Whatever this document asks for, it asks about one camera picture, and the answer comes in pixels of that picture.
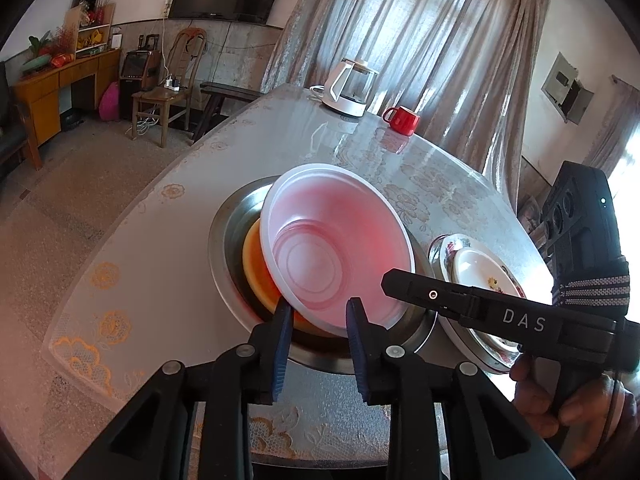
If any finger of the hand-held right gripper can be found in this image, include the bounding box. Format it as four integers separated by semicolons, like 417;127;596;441
382;269;474;329

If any stainless steel bowl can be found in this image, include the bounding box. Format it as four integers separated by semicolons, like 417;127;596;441
207;176;441;375

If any white glass electric kettle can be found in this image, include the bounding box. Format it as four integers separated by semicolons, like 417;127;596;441
310;57;379;120

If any person's right hand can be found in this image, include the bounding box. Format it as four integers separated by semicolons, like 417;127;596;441
509;354;627;442

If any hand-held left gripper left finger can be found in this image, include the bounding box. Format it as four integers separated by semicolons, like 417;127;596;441
65;300;294;480

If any wide beige sheer curtain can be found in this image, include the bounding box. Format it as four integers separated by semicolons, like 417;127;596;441
260;0;556;196

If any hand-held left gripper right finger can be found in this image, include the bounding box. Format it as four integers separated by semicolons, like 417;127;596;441
346;296;576;480

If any white plate with rose print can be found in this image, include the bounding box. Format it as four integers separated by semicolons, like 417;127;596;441
452;249;523;311

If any white plate red blue pattern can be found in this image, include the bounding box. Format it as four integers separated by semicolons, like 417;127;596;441
429;232;526;356

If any wooden side cabinet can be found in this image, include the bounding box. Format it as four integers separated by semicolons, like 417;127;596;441
12;47;123;171

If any red plastic bowl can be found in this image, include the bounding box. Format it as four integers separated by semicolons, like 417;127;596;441
259;162;416;338

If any red mug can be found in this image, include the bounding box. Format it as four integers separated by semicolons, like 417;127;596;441
382;106;421;137

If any small wooden shelf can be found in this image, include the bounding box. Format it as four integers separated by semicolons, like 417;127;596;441
62;2;117;56

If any yellow plastic bowl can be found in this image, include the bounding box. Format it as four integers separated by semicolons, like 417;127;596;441
242;217;326;333

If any wooden chair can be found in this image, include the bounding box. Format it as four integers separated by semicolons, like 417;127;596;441
131;27;208;148

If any pink bag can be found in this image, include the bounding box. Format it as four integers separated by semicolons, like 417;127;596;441
98;81;121;122

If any narrow beige sheer curtain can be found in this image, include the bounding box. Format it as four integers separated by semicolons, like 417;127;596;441
582;75;640;176

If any dark wooden bench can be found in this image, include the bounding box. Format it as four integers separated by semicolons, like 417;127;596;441
192;81;263;141

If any grey wall electrical panel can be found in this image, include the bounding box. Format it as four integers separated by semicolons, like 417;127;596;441
541;52;596;126

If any green leafy plant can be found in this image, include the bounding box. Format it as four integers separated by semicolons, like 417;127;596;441
27;31;55;57

